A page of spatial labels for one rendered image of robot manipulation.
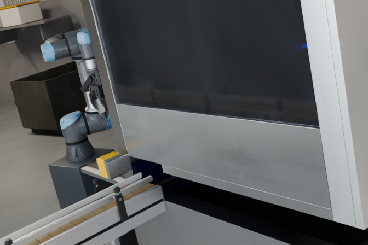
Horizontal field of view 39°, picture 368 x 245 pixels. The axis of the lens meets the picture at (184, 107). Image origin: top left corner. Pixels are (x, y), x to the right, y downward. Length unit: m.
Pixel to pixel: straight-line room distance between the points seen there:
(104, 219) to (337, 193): 0.76
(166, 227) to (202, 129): 0.50
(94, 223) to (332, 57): 0.91
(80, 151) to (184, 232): 1.08
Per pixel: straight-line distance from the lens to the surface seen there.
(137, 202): 1.73
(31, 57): 8.62
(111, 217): 1.69
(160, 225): 1.89
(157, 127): 1.65
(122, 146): 1.89
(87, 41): 2.10
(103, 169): 1.87
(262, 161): 1.34
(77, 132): 2.70
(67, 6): 7.66
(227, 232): 1.59
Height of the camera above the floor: 1.60
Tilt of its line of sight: 14 degrees down
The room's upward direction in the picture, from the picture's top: 12 degrees counter-clockwise
